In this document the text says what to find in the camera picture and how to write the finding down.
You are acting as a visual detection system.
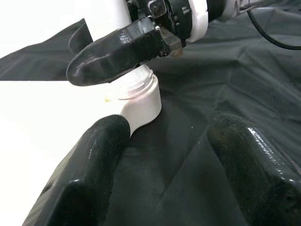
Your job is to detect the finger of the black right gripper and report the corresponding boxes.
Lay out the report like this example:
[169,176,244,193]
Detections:
[68,17,94,56]
[66,17,170,87]

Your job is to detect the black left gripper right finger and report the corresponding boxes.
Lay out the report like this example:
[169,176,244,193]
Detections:
[206,113,301,226]

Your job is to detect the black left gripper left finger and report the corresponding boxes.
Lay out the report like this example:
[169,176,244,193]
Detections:
[22,114,131,226]

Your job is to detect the white plastic table leg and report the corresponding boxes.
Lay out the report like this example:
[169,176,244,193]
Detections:
[87,0,158,99]

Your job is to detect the white plastic table top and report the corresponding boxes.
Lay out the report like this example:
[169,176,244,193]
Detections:
[0,75,163,226]

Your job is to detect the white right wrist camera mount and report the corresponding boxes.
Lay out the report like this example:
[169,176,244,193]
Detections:
[187,0,209,43]

